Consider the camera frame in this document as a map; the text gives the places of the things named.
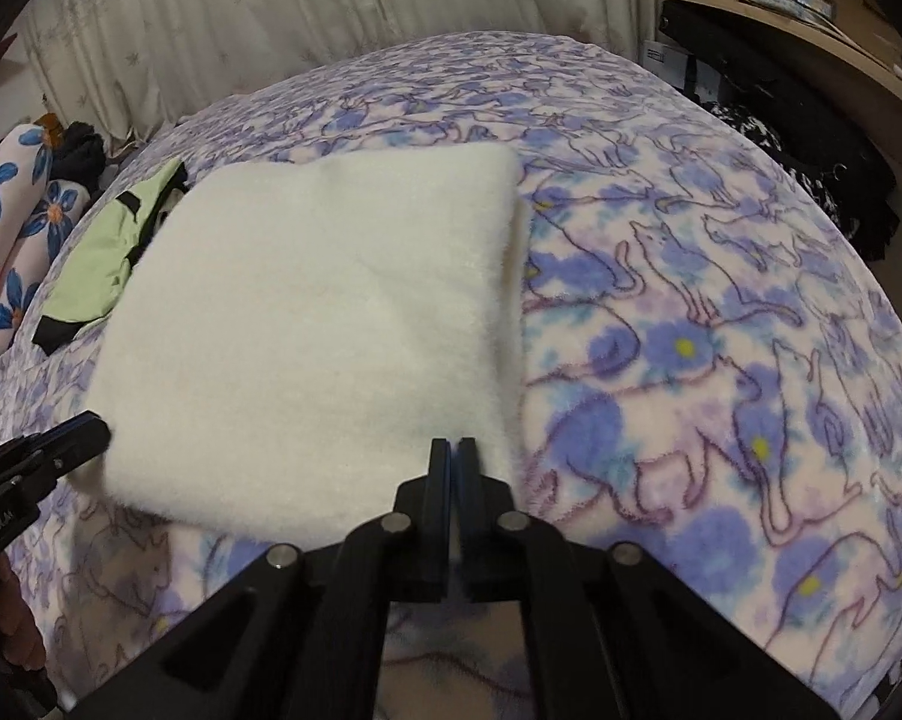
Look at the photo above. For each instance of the light green garment black trim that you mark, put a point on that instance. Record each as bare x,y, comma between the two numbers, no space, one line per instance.
105,262

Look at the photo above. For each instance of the white fluffy cardigan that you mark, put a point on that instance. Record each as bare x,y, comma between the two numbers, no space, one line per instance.
323,315

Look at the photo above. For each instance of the wooden shelf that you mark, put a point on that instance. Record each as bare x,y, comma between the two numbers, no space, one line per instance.
811,45

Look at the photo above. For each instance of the white cardboard box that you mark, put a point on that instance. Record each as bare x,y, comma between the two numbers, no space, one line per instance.
668,66

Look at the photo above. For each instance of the black clothing pile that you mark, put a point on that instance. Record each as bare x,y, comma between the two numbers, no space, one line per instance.
796,127

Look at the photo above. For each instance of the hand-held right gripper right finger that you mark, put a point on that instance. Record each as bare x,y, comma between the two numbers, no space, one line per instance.
484,532

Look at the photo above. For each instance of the dark clothes pile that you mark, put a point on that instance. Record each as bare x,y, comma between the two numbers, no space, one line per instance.
79,150

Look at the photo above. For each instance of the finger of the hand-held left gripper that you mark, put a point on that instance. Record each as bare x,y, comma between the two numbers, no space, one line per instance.
68,444

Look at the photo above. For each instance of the person's left hand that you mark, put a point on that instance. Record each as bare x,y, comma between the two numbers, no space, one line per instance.
21,619

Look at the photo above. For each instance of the blue floral pillow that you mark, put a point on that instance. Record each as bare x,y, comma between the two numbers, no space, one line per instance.
23,232

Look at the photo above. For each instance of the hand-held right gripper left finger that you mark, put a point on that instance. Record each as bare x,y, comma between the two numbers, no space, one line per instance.
424,532

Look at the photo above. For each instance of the white floral curtain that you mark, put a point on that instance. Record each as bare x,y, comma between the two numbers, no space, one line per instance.
271,30

